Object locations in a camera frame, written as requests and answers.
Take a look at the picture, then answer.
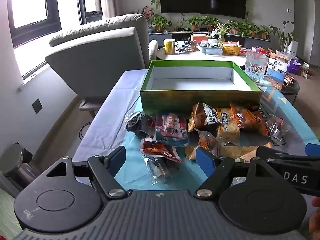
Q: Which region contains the grey armchair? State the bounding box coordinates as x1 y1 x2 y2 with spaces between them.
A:
45 13 158 118

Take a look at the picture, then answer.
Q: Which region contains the green patterned cloth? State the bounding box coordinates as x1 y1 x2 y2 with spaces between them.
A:
0 186 17 240

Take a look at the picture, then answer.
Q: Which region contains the tall leafy plant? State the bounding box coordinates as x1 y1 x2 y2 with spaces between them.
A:
269 21 299 53

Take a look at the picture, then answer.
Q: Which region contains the large tan snack packet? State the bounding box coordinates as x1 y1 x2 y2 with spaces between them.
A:
222 140 273 163

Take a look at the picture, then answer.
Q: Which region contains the pile of dark small packets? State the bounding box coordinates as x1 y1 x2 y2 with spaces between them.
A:
175 39 197 53

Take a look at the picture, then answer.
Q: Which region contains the black wall socket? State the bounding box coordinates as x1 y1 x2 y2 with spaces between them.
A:
32 99 43 113

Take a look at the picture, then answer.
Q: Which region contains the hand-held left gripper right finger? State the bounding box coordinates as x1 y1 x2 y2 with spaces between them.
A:
194 147 275 200

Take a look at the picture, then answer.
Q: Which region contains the white plant pot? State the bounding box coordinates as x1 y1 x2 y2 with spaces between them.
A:
287 41 299 55

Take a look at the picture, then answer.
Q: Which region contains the brown black snack packet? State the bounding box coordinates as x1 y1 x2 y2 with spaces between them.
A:
187 102 223 133

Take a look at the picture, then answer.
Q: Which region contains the yellow can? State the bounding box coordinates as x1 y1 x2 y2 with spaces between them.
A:
164 39 177 55

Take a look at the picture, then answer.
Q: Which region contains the pile of colourful packages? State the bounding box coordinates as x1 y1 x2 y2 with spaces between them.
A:
240 45 274 57

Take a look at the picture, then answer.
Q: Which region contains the yellow cracker packet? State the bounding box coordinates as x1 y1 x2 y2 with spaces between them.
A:
215 112 242 145

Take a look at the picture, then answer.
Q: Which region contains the black floor cable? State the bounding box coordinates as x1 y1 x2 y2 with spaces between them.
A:
79 121 93 140

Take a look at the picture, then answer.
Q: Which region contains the clear dark fruit packet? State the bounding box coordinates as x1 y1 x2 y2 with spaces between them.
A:
124 111 157 140

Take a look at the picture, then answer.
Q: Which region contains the row of potted green plants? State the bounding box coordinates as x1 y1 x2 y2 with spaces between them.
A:
150 14 272 40

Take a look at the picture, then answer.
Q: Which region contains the blue plastic tray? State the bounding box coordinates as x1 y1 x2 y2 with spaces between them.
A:
197 42 223 55

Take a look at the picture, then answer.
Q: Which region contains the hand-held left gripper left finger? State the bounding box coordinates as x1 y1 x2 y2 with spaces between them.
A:
42 146 127 200

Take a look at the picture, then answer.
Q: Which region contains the green cardboard box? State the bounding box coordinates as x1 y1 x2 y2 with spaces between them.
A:
139 60 262 114

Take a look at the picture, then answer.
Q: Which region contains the clear red-print packet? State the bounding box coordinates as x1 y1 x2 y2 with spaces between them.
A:
264 118 291 141

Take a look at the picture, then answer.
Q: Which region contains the red flower arrangement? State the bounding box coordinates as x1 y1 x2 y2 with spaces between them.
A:
139 6 153 22

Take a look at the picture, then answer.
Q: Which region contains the grey trash bin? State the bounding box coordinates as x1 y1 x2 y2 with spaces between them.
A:
0 142 42 198

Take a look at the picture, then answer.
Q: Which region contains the orange red box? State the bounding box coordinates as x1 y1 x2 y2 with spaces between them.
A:
190 34 209 44

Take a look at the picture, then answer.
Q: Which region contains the yellow woven basket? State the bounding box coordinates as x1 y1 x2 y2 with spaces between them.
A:
221 44 242 55

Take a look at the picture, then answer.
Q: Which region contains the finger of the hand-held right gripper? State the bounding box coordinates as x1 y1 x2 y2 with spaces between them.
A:
256 146 320 164
305 143 320 157

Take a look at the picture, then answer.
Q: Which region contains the dark television cabinet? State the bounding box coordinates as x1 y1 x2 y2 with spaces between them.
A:
149 30 272 43

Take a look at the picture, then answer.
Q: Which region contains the clear plastic packet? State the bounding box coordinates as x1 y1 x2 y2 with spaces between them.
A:
143 155 177 180

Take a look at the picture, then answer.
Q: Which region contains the pale lavender table cloth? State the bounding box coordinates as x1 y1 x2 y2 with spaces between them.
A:
72 69 150 188

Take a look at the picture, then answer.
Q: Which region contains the small patterned gift bag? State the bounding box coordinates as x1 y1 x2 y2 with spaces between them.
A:
301 64 312 79

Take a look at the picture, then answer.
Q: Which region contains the orange nut packet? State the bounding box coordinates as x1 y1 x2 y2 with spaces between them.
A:
229 102 270 136

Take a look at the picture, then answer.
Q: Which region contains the glass mug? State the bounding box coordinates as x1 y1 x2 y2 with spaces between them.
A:
244 51 270 83

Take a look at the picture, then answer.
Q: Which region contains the brown nut packet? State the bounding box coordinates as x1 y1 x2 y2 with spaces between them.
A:
185 131 222 161

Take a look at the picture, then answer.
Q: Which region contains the wide dark-framed window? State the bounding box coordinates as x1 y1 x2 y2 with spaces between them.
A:
7 0 62 48

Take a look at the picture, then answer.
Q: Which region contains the spider plant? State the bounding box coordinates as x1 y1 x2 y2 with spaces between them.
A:
211 22 234 43

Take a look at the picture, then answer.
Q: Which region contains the red snack packet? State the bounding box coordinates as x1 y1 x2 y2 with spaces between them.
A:
139 139 183 164

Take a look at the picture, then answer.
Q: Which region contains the round white coffee table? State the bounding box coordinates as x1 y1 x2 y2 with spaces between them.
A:
156 45 247 68

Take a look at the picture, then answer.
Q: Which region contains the white blue carton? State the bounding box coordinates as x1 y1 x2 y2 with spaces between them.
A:
265 55 290 90

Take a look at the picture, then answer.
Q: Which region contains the pink blue snack packet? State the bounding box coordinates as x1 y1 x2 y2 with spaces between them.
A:
154 113 188 147

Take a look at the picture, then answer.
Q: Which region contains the purple bag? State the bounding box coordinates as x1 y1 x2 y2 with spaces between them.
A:
287 58 302 75

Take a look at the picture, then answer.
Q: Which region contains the person's right hand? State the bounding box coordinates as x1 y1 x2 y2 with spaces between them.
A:
309 196 320 233

